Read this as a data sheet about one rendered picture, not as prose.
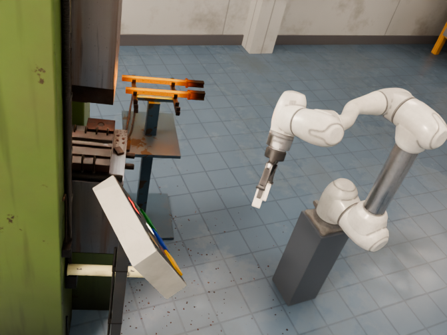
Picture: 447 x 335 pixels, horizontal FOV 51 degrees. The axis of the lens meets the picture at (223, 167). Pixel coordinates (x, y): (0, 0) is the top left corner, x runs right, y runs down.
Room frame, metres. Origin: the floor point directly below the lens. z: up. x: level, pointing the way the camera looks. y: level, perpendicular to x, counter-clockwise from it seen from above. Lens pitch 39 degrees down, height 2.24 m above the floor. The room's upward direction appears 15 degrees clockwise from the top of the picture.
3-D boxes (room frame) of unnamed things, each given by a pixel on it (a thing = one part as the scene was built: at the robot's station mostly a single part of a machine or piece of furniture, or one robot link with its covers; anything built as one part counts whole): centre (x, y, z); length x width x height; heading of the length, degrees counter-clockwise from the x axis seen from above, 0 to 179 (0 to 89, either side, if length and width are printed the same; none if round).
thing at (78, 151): (1.44, 0.67, 0.96); 0.42 x 0.20 x 0.09; 105
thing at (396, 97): (1.79, -0.62, 1.37); 0.18 x 0.14 x 0.13; 130
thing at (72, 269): (1.19, 0.29, 0.62); 0.44 x 0.05 x 0.05; 105
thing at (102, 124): (1.66, 0.58, 0.95); 0.12 x 0.09 x 0.07; 105
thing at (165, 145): (2.09, 0.45, 0.67); 0.40 x 0.30 x 0.02; 20
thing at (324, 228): (1.85, -0.59, 0.63); 0.22 x 0.18 x 0.06; 33
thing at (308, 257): (1.84, -0.60, 0.30); 0.20 x 0.20 x 0.60; 33
